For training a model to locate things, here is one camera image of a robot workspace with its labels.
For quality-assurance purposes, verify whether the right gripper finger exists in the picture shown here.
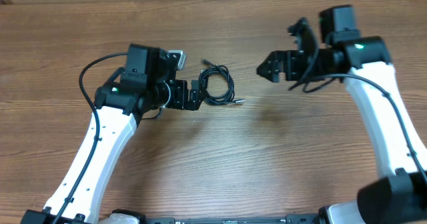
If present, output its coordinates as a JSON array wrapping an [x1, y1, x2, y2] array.
[[256, 67, 280, 83], [257, 51, 277, 71]]

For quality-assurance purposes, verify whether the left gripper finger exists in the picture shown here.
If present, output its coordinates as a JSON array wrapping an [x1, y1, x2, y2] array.
[[185, 95, 201, 111], [189, 80, 203, 97]]

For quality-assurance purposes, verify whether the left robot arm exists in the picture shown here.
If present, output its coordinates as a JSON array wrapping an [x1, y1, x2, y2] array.
[[21, 44, 201, 223]]

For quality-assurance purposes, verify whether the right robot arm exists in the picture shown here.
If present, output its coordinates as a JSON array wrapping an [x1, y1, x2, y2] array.
[[256, 5, 426, 223]]

